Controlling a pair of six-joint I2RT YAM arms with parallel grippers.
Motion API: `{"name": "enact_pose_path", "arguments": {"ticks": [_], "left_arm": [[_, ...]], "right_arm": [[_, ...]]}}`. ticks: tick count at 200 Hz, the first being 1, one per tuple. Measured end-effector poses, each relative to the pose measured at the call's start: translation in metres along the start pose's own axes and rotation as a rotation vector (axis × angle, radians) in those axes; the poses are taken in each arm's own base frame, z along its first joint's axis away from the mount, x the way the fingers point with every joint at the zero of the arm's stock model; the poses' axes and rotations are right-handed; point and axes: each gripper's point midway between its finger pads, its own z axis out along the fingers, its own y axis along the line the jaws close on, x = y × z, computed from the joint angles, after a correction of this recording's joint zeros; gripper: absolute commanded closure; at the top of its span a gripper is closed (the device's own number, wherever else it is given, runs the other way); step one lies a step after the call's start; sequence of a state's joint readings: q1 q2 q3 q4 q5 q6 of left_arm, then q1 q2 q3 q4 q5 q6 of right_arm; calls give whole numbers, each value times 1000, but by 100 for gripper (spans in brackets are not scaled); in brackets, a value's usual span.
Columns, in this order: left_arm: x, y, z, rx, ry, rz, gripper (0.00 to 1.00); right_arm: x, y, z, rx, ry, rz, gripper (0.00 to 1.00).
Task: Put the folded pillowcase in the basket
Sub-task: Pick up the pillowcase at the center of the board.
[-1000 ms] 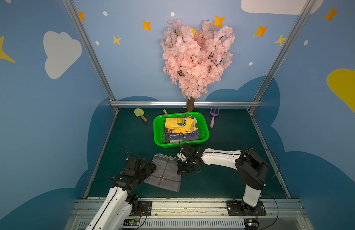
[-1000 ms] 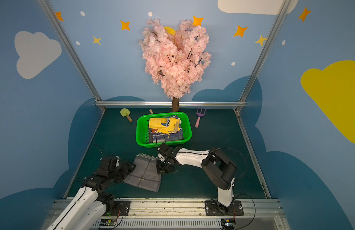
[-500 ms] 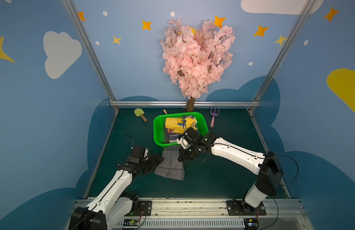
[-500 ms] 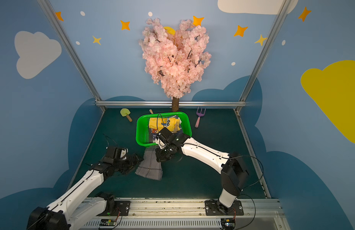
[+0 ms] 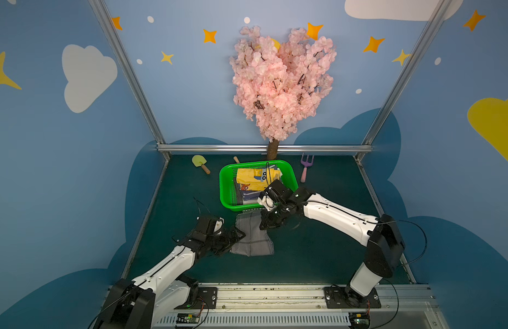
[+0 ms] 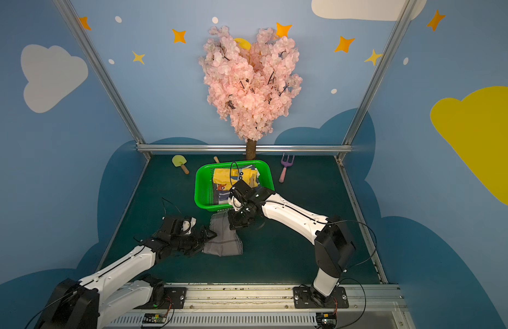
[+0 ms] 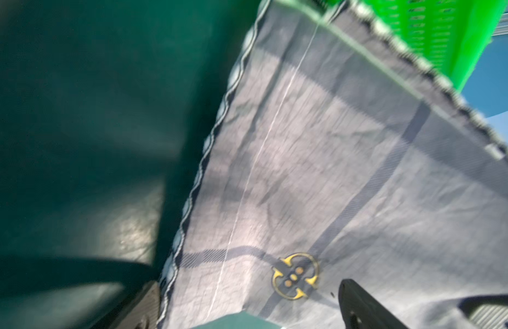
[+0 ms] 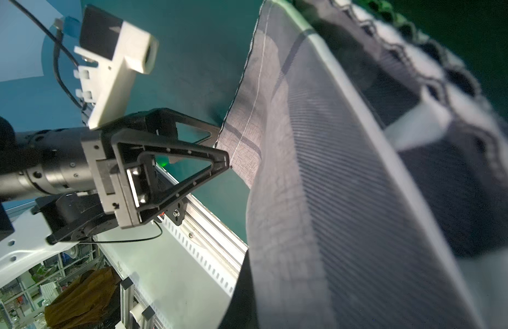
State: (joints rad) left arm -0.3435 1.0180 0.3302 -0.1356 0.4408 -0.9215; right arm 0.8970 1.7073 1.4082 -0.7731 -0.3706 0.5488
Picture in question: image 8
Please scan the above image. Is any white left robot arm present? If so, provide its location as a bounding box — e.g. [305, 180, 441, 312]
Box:
[0, 108, 230, 288]

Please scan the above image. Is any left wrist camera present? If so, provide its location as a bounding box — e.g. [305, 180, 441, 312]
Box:
[74, 5, 159, 130]

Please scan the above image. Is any grey striped cloth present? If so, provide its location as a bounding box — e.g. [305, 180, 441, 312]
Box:
[217, 1, 508, 328]

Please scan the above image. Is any person in mustard shirt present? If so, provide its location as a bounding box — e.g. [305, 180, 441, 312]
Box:
[44, 267, 120, 328]

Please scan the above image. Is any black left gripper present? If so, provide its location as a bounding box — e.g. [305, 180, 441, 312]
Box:
[81, 108, 230, 229]

